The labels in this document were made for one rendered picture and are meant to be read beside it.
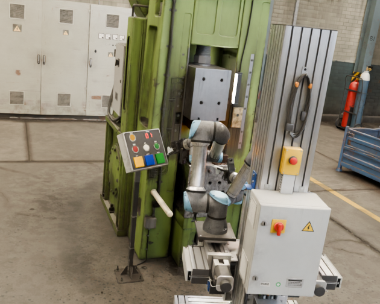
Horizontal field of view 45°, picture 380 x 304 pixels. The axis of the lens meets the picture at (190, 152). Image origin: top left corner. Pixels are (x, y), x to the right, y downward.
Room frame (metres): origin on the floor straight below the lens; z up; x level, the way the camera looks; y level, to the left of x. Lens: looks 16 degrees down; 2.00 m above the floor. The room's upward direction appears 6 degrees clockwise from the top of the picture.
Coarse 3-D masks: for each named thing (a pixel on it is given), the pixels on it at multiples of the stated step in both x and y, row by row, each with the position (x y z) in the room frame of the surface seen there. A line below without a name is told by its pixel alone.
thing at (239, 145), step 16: (256, 0) 3.80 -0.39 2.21; (256, 16) 3.81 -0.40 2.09; (240, 32) 3.77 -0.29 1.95; (256, 32) 3.81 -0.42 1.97; (224, 48) 4.01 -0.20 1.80; (240, 48) 3.77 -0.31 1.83; (256, 48) 3.83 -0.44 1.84; (224, 64) 3.97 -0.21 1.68; (240, 64) 3.77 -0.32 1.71; (256, 64) 3.84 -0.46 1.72; (256, 80) 3.85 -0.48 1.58; (240, 96) 3.79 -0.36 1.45; (256, 96) 3.85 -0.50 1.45; (240, 128) 3.80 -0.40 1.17; (240, 144) 3.82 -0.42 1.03; (240, 160) 3.83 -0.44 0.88; (240, 208) 3.86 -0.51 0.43
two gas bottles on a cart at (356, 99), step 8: (360, 80) 10.05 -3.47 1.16; (368, 80) 10.00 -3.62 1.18; (344, 88) 10.40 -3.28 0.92; (352, 88) 10.23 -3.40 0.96; (360, 88) 10.02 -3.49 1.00; (352, 96) 10.21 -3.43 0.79; (360, 96) 9.90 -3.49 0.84; (352, 104) 10.20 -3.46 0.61; (360, 104) 9.98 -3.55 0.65; (344, 112) 10.29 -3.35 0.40; (352, 112) 10.17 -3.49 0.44; (360, 112) 9.98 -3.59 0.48; (336, 120) 10.43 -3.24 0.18; (344, 120) 10.25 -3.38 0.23; (352, 120) 10.05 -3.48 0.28; (360, 120) 10.00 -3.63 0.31; (344, 128) 10.16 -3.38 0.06
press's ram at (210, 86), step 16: (192, 64) 3.75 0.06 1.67; (192, 80) 3.52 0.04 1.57; (208, 80) 3.52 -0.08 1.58; (224, 80) 3.57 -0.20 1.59; (192, 96) 3.48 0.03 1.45; (208, 96) 3.53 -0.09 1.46; (224, 96) 3.58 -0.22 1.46; (192, 112) 3.49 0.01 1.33; (208, 112) 3.54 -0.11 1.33; (224, 112) 3.59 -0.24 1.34
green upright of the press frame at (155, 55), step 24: (168, 0) 3.53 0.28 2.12; (192, 0) 3.60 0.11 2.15; (168, 24) 3.54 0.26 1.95; (168, 48) 3.54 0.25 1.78; (144, 72) 3.87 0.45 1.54; (144, 96) 3.88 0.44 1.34; (168, 96) 3.56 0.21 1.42; (144, 120) 3.86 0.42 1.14; (168, 120) 3.56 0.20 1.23; (168, 168) 3.58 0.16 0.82; (144, 192) 3.54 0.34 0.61; (168, 192) 3.59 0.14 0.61; (144, 216) 3.52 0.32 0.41; (144, 240) 3.52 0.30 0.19; (168, 240) 3.60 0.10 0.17
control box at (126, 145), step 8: (120, 136) 3.13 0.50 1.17; (128, 136) 3.14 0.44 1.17; (136, 136) 3.18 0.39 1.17; (144, 136) 3.23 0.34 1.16; (152, 136) 3.28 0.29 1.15; (160, 136) 3.34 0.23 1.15; (120, 144) 3.13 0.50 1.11; (128, 144) 3.10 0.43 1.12; (136, 144) 3.15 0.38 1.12; (144, 144) 3.20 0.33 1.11; (152, 144) 3.25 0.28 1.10; (160, 144) 3.30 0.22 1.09; (128, 152) 3.07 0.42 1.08; (136, 152) 3.12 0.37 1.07; (144, 152) 3.17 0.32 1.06; (152, 152) 3.21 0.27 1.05; (160, 152) 3.27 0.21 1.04; (128, 160) 3.06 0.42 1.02; (144, 160) 3.13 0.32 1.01; (128, 168) 3.05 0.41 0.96; (136, 168) 3.05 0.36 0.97; (144, 168) 3.10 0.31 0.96
